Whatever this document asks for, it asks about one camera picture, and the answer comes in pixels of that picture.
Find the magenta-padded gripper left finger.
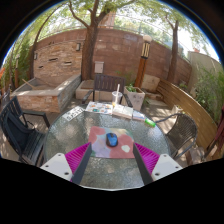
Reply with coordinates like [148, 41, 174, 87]
[40, 142, 93, 185]

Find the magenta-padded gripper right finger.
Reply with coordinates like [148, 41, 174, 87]
[133, 142, 184, 185]

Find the blue computer mouse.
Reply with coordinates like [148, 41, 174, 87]
[105, 132, 119, 148]

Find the floral print mouse pad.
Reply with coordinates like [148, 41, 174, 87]
[87, 125, 136, 159]

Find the brown wicker patio chair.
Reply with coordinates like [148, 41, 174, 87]
[154, 113, 199, 160]

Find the green plastic bottle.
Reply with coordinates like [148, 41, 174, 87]
[144, 118, 157, 128]

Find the black metal patio chair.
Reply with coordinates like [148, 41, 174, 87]
[0, 95, 51, 166]

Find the white licence plate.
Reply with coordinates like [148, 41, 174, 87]
[62, 105, 86, 122]

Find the small thin pale book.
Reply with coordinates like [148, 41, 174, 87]
[132, 110, 147, 122]

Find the white book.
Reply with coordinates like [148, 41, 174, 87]
[112, 104, 126, 118]
[121, 106, 134, 120]

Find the curved wooden bench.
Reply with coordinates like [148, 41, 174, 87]
[155, 79, 224, 151]

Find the raised stone garden bed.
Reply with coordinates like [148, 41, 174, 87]
[9, 73, 83, 114]

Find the colourful picture magazine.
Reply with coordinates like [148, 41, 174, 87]
[85, 101, 114, 115]

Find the white square planter with plant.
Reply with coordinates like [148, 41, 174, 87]
[123, 84, 146, 112]

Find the clear plastic cup with straw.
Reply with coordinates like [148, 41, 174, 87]
[111, 83, 124, 108]

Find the square stone slab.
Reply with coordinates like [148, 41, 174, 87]
[141, 73, 161, 94]

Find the dark slatted wooden chair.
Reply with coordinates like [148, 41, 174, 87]
[82, 73, 134, 108]

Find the slim tree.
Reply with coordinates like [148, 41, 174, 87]
[164, 18, 181, 84]

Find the large tree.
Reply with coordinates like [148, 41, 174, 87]
[66, 0, 134, 81]

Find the wooden garden lamp post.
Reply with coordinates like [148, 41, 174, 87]
[134, 34, 153, 88]

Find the grey wall box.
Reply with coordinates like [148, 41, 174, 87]
[94, 60, 105, 74]

